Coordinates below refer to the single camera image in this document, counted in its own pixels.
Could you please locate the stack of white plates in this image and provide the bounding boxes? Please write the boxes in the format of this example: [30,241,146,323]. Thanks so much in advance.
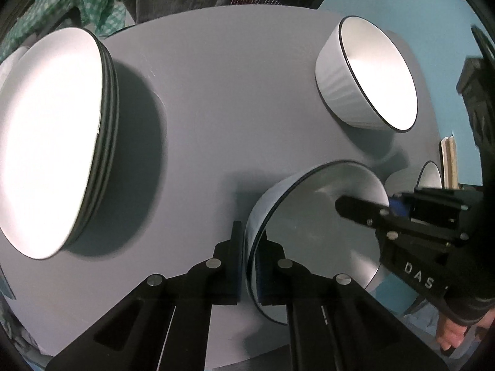
[1,28,119,260]

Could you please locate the dark smartphone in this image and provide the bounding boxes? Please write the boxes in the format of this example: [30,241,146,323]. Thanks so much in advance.
[0,268,16,300]

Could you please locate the white bowl on table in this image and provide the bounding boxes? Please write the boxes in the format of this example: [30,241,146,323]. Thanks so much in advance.
[315,16,419,133]

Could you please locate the green checkered cloth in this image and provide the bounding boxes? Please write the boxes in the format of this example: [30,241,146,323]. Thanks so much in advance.
[1,0,127,59]

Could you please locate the person's right hand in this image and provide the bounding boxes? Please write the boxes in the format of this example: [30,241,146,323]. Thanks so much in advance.
[435,312,468,352]

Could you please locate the large white bowl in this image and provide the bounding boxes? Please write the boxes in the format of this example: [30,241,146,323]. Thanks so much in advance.
[245,161,389,300]

